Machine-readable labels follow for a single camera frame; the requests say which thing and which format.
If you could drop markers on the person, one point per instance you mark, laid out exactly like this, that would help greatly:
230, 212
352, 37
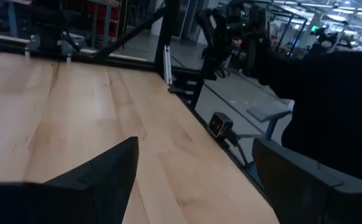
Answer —
333, 109

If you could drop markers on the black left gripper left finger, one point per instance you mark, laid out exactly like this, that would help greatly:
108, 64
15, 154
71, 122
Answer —
59, 202

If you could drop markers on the small silver black camera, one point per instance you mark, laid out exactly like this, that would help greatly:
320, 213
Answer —
219, 124

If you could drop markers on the silver aluminium extrusion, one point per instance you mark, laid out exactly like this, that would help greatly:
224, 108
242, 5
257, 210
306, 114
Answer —
168, 65

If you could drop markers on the black robot green light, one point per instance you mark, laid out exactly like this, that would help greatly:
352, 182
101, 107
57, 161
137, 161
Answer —
324, 39

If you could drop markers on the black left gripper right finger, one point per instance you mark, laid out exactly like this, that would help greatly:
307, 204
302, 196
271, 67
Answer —
308, 199

